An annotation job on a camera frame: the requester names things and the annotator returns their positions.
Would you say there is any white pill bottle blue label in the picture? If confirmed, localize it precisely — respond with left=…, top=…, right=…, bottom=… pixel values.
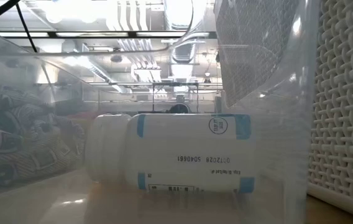
left=85, top=112, right=257, bottom=194

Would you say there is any grey patterned cloth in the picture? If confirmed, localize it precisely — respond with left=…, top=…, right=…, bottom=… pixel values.
left=0, top=86, right=86, bottom=189

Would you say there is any clear plastic container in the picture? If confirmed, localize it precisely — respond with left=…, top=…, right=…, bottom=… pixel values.
left=0, top=0, right=320, bottom=224

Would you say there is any white perforated plastic basket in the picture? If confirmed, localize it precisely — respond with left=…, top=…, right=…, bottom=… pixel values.
left=213, top=0, right=353, bottom=223

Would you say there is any thin black gantry frame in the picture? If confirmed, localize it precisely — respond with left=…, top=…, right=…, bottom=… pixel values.
left=89, top=81, right=224, bottom=113

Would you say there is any silver ceiling air duct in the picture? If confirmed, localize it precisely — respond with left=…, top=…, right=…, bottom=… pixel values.
left=163, top=0, right=208, bottom=78

